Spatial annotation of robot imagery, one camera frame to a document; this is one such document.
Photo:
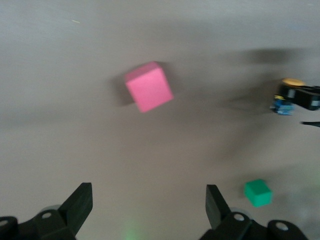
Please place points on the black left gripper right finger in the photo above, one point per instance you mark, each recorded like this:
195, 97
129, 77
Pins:
225, 222

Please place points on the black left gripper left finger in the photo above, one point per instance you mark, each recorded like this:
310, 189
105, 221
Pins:
70, 215

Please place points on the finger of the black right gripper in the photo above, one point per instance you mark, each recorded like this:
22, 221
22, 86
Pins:
308, 98
312, 124

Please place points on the yellow mushroom push button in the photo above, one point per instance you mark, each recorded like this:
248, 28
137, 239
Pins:
286, 97

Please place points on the green foam cube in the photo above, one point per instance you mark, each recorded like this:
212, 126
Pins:
258, 193

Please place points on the red foam cube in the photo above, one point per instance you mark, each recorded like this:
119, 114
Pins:
150, 87

